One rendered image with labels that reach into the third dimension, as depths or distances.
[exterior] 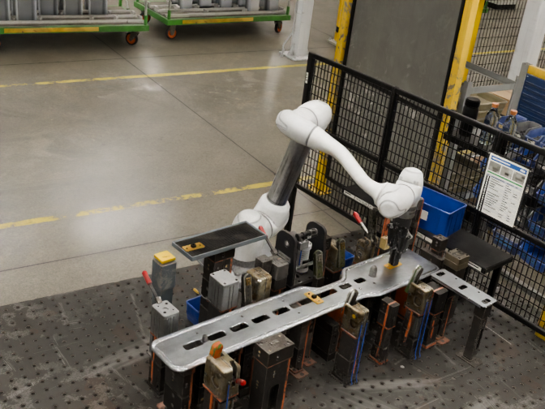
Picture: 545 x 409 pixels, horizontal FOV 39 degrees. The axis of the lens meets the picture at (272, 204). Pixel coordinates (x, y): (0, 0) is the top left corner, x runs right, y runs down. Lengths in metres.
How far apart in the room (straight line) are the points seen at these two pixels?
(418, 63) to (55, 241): 2.68
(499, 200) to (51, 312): 2.03
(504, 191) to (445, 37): 1.72
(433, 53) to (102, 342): 2.96
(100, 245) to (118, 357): 2.19
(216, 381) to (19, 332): 1.03
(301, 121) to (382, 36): 2.35
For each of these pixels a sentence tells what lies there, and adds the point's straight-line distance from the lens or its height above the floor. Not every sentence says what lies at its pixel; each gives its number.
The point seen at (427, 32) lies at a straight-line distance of 5.21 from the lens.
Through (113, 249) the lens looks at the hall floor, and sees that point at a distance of 5.25.
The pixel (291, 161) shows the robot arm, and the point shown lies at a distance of 3.56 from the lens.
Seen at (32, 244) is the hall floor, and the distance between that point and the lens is 5.32.
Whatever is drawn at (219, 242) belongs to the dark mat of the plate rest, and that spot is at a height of 1.16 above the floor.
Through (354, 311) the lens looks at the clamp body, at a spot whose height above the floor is 1.04.
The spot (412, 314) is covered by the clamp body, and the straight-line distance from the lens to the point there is 3.28.
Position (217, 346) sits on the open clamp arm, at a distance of 2.59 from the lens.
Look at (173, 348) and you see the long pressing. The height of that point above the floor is 1.00.
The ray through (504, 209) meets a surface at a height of 1.22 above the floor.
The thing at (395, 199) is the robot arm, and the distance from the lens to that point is 3.01.
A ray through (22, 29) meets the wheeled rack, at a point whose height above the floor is 0.25.
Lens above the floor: 2.67
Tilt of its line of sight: 26 degrees down
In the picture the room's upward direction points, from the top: 7 degrees clockwise
